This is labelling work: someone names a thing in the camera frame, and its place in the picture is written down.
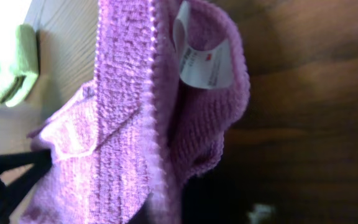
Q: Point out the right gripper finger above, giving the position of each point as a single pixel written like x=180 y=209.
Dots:
x=18 y=174

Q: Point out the purple microfiber cloth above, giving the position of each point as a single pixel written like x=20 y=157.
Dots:
x=169 y=79

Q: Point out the folded green cloth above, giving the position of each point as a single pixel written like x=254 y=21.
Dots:
x=19 y=64

